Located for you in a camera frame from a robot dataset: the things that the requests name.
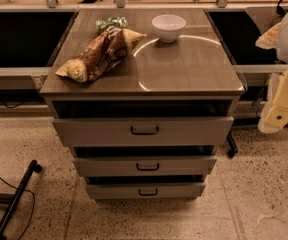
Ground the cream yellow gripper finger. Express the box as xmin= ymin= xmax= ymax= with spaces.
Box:
xmin=258 ymin=69 xmax=288 ymax=134

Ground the grey top drawer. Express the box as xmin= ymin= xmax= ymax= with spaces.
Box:
xmin=53 ymin=116 xmax=233 ymax=147

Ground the grey drawer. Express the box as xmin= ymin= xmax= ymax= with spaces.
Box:
xmin=53 ymin=116 xmax=233 ymax=147
xmin=73 ymin=156 xmax=216 ymax=177
xmin=86 ymin=182 xmax=205 ymax=200

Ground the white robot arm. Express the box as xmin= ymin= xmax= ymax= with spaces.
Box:
xmin=255 ymin=12 xmax=288 ymax=134

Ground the grey middle drawer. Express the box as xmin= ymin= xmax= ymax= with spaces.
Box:
xmin=73 ymin=156 xmax=216 ymax=177

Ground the grey drawer cabinet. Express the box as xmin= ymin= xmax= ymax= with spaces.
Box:
xmin=41 ymin=9 xmax=244 ymax=186

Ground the grey bottom drawer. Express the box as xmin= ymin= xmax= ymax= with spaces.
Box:
xmin=86 ymin=182 xmax=205 ymax=200

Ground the black caster leg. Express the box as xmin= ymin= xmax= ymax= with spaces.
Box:
xmin=227 ymin=133 xmax=238 ymax=158

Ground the white bowl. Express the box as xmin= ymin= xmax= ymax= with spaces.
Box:
xmin=152 ymin=14 xmax=186 ymax=43

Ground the brown chip bag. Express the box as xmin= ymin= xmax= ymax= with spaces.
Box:
xmin=56 ymin=26 xmax=145 ymax=83

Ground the green snack bag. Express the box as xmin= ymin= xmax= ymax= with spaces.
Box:
xmin=96 ymin=16 xmax=128 ymax=34

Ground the black stand leg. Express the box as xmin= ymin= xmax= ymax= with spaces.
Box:
xmin=0 ymin=160 xmax=42 ymax=240

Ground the black floor cable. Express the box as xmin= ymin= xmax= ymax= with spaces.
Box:
xmin=0 ymin=151 xmax=37 ymax=240

